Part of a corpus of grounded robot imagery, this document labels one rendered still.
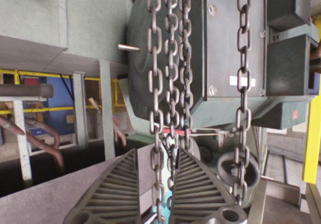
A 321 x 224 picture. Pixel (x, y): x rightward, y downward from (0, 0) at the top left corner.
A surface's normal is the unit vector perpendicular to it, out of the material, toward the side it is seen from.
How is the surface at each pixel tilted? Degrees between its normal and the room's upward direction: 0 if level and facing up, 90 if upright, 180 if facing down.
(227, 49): 90
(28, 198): 90
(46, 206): 90
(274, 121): 90
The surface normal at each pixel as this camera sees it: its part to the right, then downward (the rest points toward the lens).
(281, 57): -0.87, 0.07
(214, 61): 0.49, 0.07
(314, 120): -0.66, 0.08
